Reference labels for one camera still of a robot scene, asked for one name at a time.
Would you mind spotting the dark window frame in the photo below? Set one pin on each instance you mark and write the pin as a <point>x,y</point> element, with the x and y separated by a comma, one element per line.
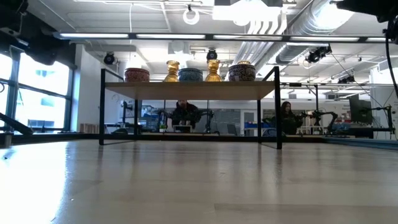
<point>14,93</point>

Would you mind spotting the person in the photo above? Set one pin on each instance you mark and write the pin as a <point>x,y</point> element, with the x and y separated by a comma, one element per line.
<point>289,121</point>
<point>185,112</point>

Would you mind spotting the silver ceiling duct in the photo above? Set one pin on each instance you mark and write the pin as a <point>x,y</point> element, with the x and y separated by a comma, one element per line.
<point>298,31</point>

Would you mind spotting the black stand with boom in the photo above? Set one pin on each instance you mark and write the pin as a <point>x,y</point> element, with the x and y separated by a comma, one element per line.
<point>389,119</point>

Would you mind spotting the blue storage bins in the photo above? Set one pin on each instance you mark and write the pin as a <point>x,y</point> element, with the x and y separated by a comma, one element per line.
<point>251,125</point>

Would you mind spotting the black rig frame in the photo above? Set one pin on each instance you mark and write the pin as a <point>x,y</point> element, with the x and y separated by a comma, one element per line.
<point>15,123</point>

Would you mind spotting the wooden block row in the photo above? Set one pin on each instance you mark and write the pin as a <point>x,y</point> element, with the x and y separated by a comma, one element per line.
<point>88,128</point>

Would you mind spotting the black hanging camera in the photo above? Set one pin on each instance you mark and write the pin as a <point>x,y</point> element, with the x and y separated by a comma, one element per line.
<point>317,54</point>

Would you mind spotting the red patterned candle tin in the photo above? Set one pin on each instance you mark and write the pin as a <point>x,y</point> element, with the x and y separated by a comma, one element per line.
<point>136,75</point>

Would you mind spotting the teal patterned candle tin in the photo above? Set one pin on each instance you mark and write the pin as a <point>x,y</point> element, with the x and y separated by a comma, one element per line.
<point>190,75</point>

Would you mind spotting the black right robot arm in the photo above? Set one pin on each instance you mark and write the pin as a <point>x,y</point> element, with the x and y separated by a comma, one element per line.
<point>391,12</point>

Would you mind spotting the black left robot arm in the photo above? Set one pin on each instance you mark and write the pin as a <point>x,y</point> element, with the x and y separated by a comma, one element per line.
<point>12,12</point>

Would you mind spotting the wooden shelf with black frame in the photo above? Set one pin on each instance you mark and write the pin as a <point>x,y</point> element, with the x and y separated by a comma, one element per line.
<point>202,90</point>

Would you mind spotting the black round ceiling camera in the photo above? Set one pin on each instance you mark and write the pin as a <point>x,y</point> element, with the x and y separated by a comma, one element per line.
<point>212,55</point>
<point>109,58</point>

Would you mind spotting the purple patterned candle tin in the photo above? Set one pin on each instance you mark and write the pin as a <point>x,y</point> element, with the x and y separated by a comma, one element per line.
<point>242,73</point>

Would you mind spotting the black background robot arm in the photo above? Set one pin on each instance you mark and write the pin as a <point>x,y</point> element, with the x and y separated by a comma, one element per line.
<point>323,115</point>
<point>206,114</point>

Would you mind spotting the black monitor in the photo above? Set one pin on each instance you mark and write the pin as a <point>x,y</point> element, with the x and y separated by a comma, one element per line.
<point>360,110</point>

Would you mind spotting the grey block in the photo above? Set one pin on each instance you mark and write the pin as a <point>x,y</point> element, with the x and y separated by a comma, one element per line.
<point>7,140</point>

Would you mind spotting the overhead light bar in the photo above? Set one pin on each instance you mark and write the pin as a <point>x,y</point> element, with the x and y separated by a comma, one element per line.
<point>171,36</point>

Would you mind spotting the blue edge rail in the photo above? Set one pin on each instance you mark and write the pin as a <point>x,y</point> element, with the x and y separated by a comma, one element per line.
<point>373,142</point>

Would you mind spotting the bright ceiling light panel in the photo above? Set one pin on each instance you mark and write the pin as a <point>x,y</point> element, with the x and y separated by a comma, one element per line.
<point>245,12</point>

